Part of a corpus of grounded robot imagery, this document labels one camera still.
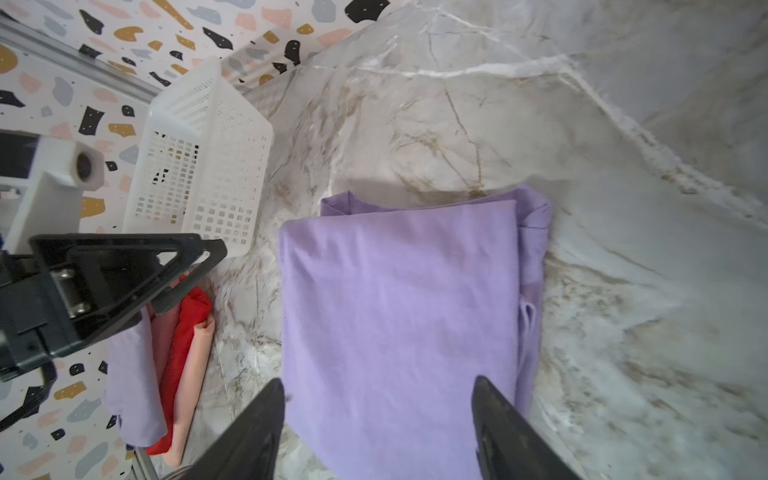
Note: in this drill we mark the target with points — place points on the purple SHINE t-shirt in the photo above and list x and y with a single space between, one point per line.
390 315

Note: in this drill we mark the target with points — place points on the folded pink t-shirt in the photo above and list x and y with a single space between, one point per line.
189 390

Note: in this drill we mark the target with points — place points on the folded red t-shirt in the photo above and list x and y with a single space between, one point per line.
173 333

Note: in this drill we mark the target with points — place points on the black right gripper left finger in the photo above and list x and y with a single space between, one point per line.
249 447

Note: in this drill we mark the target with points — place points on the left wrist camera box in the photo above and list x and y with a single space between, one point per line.
43 182

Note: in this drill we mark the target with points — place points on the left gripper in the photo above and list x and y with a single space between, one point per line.
81 286

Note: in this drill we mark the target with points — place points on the left corner aluminium post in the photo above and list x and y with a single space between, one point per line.
41 46

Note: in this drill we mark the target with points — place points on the folded purple t-shirt on stack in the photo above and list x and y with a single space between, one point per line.
132 387

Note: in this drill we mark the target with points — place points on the white plastic laundry basket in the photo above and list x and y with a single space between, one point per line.
201 162

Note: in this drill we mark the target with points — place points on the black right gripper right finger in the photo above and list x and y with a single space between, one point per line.
507 446

